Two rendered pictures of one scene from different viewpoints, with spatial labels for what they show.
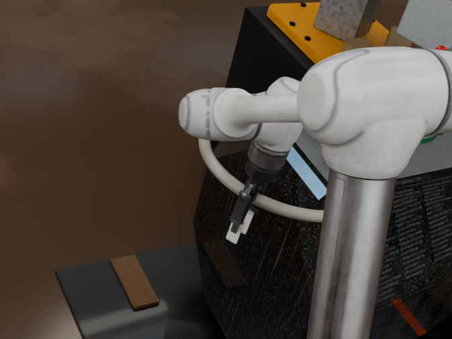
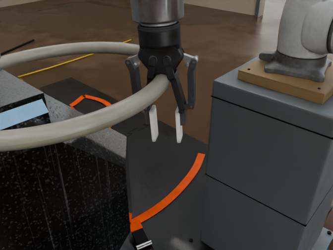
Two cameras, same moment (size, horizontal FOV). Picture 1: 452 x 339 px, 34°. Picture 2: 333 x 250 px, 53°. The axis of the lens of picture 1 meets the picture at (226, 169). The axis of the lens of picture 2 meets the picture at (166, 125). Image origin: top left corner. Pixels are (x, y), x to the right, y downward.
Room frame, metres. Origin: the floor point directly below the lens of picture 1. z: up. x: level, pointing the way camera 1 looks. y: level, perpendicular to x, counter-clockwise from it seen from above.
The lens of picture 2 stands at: (1.47, 0.49, 1.24)
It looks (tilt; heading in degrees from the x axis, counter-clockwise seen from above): 31 degrees down; 261
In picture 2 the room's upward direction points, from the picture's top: straight up
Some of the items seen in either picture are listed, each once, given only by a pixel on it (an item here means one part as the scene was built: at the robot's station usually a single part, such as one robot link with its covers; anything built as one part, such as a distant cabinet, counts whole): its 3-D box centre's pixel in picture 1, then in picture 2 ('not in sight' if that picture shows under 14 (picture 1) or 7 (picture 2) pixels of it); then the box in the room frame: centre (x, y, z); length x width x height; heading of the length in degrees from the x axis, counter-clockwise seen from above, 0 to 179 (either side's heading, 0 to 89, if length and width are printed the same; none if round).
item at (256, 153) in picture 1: (268, 151); (157, 5); (1.40, -0.08, 1.12); 0.09 x 0.09 x 0.06
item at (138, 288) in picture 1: (134, 280); not in sight; (1.93, 0.22, 0.02); 0.25 x 0.10 x 0.01; 37
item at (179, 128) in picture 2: (235, 230); (179, 124); (1.36, -0.06, 0.90); 0.03 x 0.01 x 0.07; 70
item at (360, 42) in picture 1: (368, 56); not in sight; (2.69, -0.42, 0.81); 0.20 x 0.10 x 0.05; 45
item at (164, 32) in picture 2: (258, 176); (160, 47); (1.39, -0.08, 1.05); 0.08 x 0.07 x 0.09; 160
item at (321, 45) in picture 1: (340, 33); not in sight; (2.92, -0.31, 0.76); 0.49 x 0.49 x 0.05; 37
